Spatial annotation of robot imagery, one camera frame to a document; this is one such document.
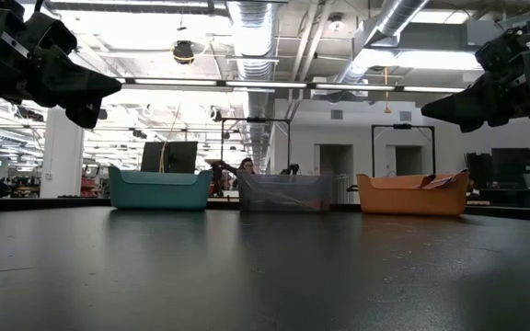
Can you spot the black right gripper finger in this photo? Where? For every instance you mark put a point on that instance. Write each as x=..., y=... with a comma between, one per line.
x=472, y=103
x=481, y=124

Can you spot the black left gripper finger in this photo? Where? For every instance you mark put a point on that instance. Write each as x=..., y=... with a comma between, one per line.
x=76, y=80
x=85, y=116

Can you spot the black background robot arm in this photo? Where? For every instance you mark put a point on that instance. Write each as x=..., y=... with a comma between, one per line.
x=290, y=169

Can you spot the white pillar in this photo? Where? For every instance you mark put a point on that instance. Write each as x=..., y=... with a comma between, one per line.
x=60, y=161

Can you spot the black monitor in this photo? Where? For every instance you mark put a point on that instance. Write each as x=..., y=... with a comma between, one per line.
x=515, y=163
x=180, y=156

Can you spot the red cart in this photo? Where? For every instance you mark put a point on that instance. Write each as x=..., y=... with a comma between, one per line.
x=89, y=184

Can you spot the black desk with equipment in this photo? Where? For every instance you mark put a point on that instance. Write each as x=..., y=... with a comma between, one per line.
x=509, y=193

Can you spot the yellow ceiling pendant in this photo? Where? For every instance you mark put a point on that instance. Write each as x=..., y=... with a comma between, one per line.
x=387, y=109

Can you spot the orange plastic bin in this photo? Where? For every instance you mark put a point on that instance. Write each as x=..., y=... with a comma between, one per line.
x=407, y=197

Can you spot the teal plastic bin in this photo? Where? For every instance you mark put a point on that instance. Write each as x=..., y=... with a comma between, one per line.
x=159, y=190

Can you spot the person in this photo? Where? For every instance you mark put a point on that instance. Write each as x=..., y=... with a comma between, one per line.
x=246, y=166

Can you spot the dark grey translucent bin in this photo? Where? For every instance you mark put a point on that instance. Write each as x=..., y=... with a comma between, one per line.
x=283, y=186

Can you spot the black table mat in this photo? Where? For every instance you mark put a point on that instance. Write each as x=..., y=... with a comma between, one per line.
x=265, y=266

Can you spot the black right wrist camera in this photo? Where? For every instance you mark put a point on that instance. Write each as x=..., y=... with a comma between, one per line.
x=502, y=48

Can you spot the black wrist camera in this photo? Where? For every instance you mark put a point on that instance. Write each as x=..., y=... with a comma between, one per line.
x=502, y=48
x=51, y=34

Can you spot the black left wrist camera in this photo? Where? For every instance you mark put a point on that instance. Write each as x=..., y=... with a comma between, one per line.
x=51, y=34

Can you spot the grey wall vent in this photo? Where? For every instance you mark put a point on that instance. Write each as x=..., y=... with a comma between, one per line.
x=405, y=116
x=337, y=115

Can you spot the black gantry frame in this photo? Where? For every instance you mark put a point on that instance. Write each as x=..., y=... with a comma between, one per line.
x=403, y=125

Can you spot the black ceiling dome camera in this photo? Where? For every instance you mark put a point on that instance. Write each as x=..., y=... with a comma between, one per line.
x=183, y=51

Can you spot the silver smooth ventilation duct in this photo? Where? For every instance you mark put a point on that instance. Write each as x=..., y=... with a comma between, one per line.
x=398, y=16

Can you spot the ceiling light rail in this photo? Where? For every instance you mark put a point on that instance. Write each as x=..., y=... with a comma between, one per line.
x=265, y=84

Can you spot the silver ribbed ventilation duct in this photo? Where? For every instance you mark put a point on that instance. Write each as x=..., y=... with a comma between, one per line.
x=251, y=27

